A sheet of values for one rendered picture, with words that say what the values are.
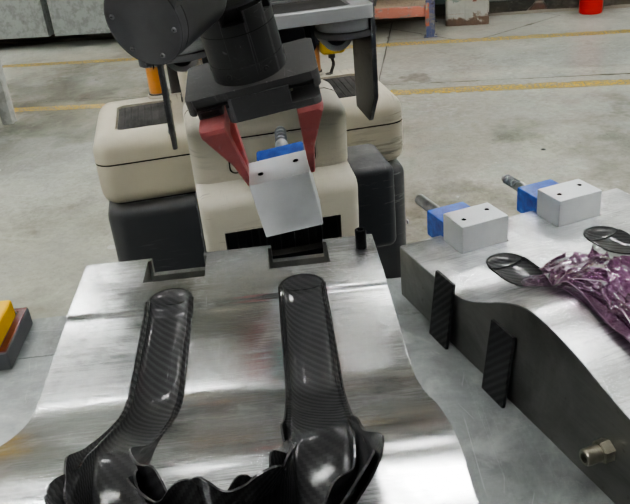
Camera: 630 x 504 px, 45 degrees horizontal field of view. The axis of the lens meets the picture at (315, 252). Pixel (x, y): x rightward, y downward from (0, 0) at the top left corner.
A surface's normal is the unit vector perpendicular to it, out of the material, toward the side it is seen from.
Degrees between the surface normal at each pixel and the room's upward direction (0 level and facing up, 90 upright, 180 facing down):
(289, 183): 100
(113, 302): 0
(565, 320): 7
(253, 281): 0
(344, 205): 98
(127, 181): 90
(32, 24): 90
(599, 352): 15
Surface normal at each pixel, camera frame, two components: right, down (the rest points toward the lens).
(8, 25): -0.14, 0.47
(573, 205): 0.37, 0.41
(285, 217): 0.08, 0.61
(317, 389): -0.14, -0.95
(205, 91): -0.22, -0.77
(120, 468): -0.03, -0.70
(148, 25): -0.40, 0.63
